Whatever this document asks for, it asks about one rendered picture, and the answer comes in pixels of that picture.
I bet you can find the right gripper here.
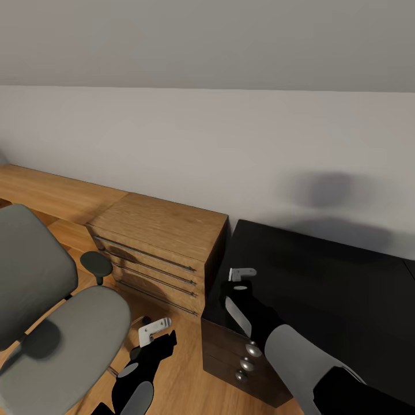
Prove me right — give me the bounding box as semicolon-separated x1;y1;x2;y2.
221;279;252;297

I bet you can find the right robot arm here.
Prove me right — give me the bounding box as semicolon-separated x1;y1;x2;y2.
221;268;415;415

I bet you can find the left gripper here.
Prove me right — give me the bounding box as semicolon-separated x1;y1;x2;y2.
130;330;177;369

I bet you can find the swivel chair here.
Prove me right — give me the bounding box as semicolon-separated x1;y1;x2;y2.
0;203;151;415

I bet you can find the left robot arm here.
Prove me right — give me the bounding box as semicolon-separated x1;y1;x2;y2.
91;317;177;415

